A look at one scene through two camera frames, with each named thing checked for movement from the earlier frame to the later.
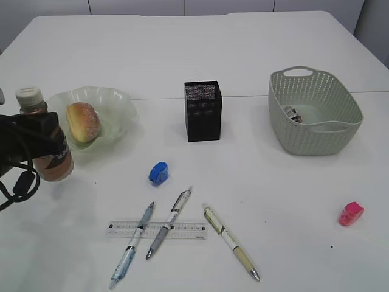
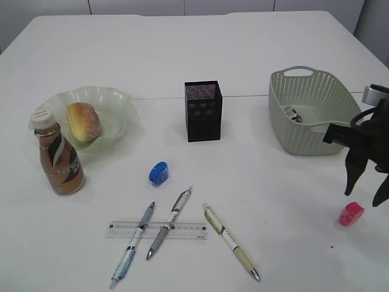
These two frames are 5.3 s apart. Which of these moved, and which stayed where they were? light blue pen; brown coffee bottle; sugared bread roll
Moved: brown coffee bottle
Stayed: light blue pen; sugared bread roll
